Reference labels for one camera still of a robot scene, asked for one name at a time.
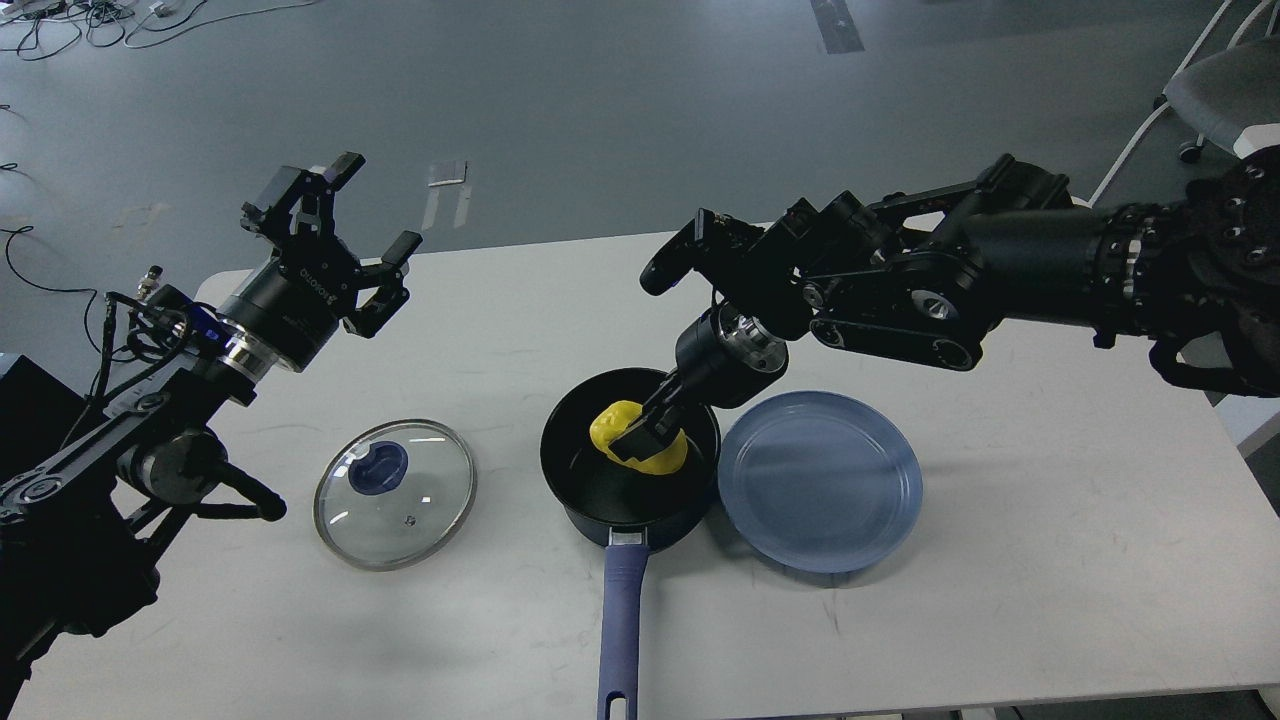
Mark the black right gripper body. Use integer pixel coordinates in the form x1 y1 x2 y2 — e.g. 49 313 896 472
667 305 788 409

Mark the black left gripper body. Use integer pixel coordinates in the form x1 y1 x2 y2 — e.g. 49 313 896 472
218 247 360 372

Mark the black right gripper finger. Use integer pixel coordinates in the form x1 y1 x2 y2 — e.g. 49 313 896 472
607 372 692 465

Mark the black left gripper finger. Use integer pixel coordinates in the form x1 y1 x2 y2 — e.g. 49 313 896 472
241 152 366 263
342 231 422 338

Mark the glass lid with blue knob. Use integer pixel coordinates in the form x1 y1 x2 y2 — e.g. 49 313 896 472
312 418 477 571

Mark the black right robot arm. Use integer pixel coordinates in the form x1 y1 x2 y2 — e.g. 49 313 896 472
608 147 1279 461

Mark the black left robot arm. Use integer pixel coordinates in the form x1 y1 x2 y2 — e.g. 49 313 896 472
3 152 422 716

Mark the dark blue saucepan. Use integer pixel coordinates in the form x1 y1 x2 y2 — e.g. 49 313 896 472
539 368 721 719

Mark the blue plate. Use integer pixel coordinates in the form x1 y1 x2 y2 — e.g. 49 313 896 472
717 391 924 575

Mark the grey office chair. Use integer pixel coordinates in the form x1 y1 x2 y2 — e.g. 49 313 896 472
1084 1 1279 208

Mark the black cable on floor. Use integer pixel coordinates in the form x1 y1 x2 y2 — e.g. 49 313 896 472
0 105 111 351

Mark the bundle of floor cables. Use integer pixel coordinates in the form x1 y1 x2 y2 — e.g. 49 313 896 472
0 0 326 64

